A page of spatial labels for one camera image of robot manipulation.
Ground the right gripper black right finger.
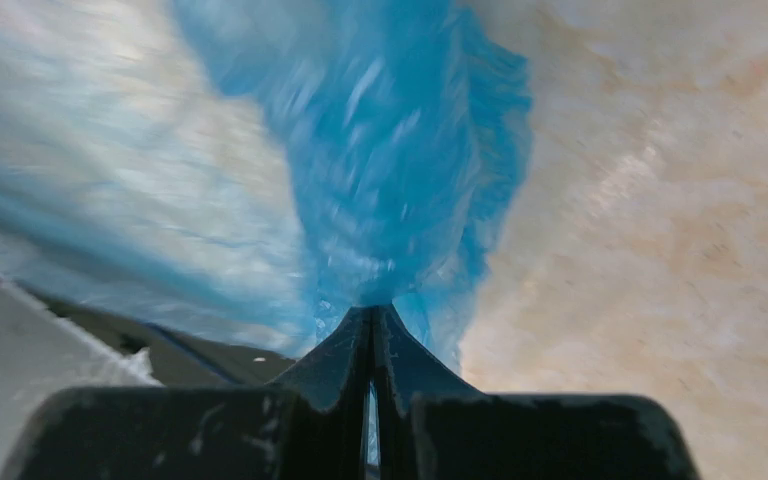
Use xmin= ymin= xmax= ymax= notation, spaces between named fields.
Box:
xmin=371 ymin=306 xmax=699 ymax=479

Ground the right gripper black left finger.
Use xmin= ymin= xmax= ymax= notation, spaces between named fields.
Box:
xmin=0 ymin=308 xmax=371 ymax=479

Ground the blue plastic trash bag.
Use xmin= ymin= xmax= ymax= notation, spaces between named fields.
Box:
xmin=0 ymin=1 xmax=530 ymax=367

